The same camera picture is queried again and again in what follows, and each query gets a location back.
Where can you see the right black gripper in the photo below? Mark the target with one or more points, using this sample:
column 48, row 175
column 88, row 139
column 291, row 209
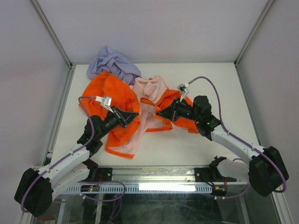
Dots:
column 171, row 112

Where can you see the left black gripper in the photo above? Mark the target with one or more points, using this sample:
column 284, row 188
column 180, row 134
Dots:
column 124, row 118

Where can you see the orange jacket with pink lining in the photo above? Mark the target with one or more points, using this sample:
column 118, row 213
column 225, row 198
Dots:
column 145, row 96

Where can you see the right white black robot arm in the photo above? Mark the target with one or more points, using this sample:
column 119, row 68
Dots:
column 262, row 168

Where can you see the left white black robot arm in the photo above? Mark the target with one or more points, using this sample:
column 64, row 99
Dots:
column 38, row 188

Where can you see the crumpled lavender garment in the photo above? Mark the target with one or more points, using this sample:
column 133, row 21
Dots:
column 115, row 63

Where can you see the small electronics board with leds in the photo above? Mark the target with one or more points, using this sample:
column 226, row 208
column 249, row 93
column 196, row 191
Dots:
column 90, row 188

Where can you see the black connector with yellow plug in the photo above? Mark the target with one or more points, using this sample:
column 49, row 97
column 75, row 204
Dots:
column 219, row 191

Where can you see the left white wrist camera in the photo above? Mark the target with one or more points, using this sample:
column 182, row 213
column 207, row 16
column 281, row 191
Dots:
column 105, row 102

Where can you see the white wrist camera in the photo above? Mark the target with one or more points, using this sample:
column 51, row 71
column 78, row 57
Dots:
column 105, row 102
column 184, row 90

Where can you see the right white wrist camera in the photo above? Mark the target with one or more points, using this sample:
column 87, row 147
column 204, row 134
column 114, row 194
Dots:
column 184, row 90

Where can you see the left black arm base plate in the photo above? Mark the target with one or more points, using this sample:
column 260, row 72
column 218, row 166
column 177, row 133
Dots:
column 103, row 174

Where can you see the aluminium mounting rail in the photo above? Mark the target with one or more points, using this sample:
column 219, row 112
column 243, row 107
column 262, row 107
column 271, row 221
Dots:
column 151, row 173

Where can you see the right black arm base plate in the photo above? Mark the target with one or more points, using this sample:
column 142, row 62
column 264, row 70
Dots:
column 207, row 174

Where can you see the white slotted cable duct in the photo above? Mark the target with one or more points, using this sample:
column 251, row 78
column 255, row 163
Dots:
column 144, row 188

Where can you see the right aluminium frame post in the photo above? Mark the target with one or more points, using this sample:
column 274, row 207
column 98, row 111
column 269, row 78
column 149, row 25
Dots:
column 254, row 31

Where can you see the aluminium frame post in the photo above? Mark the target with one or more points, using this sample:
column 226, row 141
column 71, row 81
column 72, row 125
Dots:
column 254, row 31
column 49, row 29

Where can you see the left aluminium frame post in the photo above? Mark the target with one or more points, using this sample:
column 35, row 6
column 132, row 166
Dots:
column 49, row 29

